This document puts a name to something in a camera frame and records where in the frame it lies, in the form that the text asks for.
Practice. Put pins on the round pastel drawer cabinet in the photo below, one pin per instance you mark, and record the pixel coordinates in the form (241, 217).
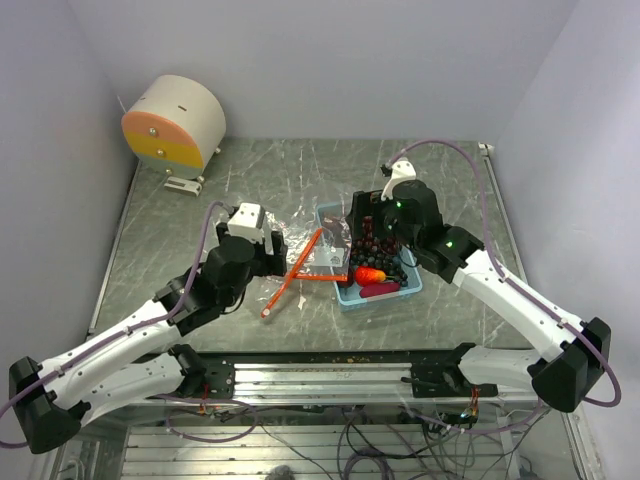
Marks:
(175, 127)

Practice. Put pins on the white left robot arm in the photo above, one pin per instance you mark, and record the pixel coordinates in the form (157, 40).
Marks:
(142, 355)

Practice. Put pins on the dark blue grape bunch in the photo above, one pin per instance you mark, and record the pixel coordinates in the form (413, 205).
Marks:
(386, 263)

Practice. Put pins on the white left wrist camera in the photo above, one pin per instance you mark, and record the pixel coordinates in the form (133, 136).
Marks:
(247, 222)

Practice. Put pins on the clear orange-zip bag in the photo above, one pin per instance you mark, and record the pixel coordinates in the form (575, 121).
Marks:
(315, 230)

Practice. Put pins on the white bracket block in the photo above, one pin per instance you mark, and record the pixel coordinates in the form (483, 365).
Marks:
(183, 186)

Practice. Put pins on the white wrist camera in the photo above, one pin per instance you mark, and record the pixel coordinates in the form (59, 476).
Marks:
(247, 222)
(400, 171)

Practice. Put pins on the magenta eggplant toy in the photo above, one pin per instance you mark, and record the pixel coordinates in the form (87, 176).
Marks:
(378, 289)

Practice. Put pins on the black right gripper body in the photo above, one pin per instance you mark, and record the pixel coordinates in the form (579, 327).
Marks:
(371, 203)

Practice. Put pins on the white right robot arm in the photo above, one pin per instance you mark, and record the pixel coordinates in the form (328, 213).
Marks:
(568, 355)

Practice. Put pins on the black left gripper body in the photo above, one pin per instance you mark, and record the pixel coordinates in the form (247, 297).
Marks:
(268, 263)

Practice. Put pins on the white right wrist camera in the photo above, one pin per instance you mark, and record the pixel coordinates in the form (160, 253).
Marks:
(400, 171)

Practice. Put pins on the light blue plastic basket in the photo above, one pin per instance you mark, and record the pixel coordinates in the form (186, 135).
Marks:
(349, 298)

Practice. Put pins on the aluminium rail base frame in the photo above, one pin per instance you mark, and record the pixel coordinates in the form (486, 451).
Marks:
(335, 415)

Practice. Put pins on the dark red grape bunch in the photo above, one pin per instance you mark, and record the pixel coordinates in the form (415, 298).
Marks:
(372, 244)

